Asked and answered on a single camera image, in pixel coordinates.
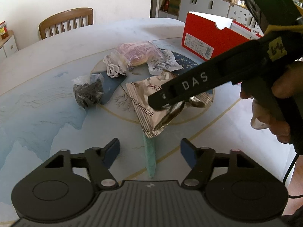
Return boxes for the clear bag of dried leaves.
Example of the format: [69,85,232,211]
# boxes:
[72,74,105,109]

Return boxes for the green cloth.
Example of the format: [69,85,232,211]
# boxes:
[143,132,157,179]

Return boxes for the marble patterned desktop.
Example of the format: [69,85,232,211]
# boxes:
[0,18,296,218]

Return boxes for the red-lidded sauce jar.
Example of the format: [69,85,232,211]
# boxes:
[0,21,9,40]

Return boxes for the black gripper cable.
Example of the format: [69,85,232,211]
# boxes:
[283,154,303,199]

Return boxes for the white printed sachet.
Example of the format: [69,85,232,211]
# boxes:
[148,49,183,76]

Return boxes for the person's right hand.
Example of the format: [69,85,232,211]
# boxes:
[240,61,303,144]

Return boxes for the white charging cable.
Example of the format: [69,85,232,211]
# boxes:
[104,52,128,79]

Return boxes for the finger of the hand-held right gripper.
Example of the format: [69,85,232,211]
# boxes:
[148,83,190,112]

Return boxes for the red cardboard box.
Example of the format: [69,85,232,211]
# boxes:
[181,11,264,62]

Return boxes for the grey and wood wall cabinet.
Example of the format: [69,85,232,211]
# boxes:
[153,0,303,36]

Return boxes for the pink printed bread bag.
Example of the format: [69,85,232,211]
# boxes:
[115,41,165,67]

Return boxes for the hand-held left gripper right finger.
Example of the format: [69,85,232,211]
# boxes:
[180,138,257,190]

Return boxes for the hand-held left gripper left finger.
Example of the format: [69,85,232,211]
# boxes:
[44,138,120,190]

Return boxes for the white side cabinet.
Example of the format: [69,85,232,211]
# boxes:
[0,30,19,58]

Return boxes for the silver foil snack packet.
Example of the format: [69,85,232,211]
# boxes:
[125,70,215,139]

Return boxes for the wooden slatted chair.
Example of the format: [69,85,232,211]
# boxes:
[38,8,94,40]

